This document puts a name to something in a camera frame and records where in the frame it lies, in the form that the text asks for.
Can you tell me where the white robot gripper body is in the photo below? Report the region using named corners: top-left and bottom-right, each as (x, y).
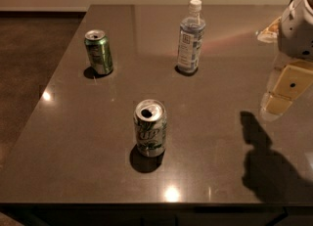
top-left (278, 0), bottom-right (313, 59)

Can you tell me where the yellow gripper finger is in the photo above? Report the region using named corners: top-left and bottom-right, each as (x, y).
top-left (264, 60), bottom-right (313, 115)
top-left (257, 18), bottom-right (281, 43)

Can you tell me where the clear blue plastic water bottle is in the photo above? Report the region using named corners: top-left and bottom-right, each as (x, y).
top-left (177, 0), bottom-right (206, 75)

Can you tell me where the white 7up can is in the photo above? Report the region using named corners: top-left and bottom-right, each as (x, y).
top-left (134, 99), bottom-right (167, 158)

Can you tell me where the green soda can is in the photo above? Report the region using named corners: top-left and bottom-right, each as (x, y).
top-left (84, 29), bottom-right (113, 75)

